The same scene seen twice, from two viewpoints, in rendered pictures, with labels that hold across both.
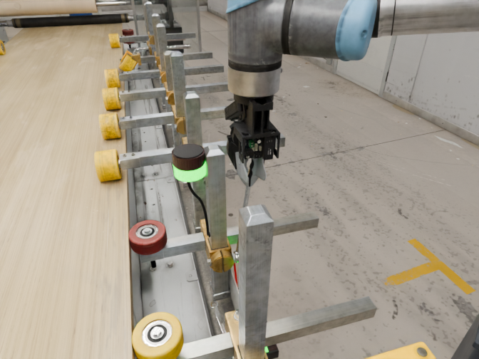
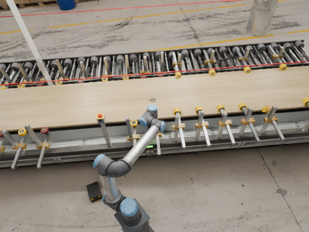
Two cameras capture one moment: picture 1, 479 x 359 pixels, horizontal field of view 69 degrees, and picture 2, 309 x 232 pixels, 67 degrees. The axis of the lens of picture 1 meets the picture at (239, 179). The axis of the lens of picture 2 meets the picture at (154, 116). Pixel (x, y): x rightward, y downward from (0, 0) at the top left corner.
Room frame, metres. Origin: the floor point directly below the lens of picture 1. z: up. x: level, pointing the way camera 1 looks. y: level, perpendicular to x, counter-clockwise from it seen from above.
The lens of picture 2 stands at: (0.97, -1.44, 2.93)
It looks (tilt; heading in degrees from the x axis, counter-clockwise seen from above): 49 degrees down; 104
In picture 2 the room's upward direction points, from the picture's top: 3 degrees counter-clockwise
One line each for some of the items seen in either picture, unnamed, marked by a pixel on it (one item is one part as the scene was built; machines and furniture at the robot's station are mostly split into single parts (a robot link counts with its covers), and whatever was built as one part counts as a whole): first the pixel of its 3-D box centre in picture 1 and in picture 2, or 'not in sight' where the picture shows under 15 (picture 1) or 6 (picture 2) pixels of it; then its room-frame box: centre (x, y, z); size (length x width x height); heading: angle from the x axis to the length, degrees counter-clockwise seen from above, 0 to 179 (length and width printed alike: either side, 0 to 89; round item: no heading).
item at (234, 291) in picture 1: (232, 285); (151, 141); (0.55, 0.02, 0.75); 0.26 x 0.01 x 0.10; 16
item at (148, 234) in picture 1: (150, 248); not in sight; (0.57, 0.20, 0.85); 0.08 x 0.08 x 0.11
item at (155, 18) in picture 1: (161, 65); (267, 121); (1.78, 0.39, 0.92); 0.04 x 0.04 x 0.48; 16
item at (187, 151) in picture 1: (192, 197); not in sight; (0.56, 0.09, 1.01); 0.06 x 0.06 x 0.22; 16
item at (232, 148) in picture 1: (239, 147); not in sight; (0.61, 0.00, 1.09); 0.05 x 0.02 x 0.09; 106
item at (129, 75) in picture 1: (169, 72); (249, 122); (1.58, 0.32, 0.95); 0.50 x 0.04 x 0.04; 106
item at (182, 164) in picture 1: (188, 156); not in sight; (0.56, 0.09, 1.10); 0.06 x 0.06 x 0.02
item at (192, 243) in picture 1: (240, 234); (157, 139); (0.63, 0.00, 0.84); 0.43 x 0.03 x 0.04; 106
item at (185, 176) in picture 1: (189, 167); not in sight; (0.56, 0.09, 1.08); 0.06 x 0.06 x 0.02
